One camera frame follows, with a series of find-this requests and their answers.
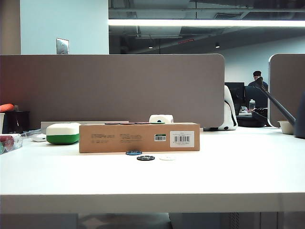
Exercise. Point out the blue poker chip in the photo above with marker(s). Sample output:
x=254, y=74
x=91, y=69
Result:
x=134, y=152

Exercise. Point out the dark red poker chip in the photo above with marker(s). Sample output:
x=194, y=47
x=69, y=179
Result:
x=116, y=123
x=141, y=122

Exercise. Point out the brown cardboard box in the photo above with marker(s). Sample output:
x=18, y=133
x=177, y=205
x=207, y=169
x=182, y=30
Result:
x=133, y=143

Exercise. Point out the black poker chip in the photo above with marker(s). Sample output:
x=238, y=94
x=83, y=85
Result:
x=145, y=158

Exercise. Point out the white poker chip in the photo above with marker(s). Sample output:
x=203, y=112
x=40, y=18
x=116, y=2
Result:
x=167, y=158

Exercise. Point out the clear box of poker chips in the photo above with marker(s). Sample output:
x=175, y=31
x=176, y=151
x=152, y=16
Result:
x=10, y=143

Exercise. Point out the white tape roll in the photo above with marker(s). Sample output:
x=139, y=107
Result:
x=161, y=118

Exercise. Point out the wide grey desk partition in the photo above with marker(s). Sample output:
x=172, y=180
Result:
x=112, y=88

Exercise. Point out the white and black robot figure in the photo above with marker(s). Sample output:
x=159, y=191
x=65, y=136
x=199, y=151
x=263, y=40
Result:
x=230, y=114

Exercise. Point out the black computer monitor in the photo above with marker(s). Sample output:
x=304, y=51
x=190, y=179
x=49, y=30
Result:
x=257, y=96
x=236, y=95

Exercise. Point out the white and green lidded container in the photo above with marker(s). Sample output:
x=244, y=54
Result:
x=62, y=133

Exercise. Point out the clear water bottle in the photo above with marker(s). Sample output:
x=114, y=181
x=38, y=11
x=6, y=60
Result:
x=252, y=105

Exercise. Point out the person in dark shirt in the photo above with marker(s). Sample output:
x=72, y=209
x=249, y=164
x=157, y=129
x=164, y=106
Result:
x=257, y=76

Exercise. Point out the white earbuds case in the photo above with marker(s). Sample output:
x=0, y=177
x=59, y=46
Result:
x=39, y=137

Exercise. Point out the dark grey watering can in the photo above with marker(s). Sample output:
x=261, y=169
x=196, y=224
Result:
x=278, y=103

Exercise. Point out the white paper bowl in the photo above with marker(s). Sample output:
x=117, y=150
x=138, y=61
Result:
x=286, y=127

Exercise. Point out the black pen cup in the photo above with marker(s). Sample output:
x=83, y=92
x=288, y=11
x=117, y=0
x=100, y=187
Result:
x=17, y=122

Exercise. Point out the narrow grey desk partition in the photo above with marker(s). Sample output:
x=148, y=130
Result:
x=288, y=83

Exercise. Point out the orange toy carrot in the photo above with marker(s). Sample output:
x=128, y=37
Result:
x=6, y=107

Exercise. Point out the white paper cup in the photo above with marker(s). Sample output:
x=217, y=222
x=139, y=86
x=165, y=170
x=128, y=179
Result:
x=2, y=123

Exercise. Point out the metal wall switch plate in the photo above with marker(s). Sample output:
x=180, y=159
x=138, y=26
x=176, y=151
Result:
x=62, y=46

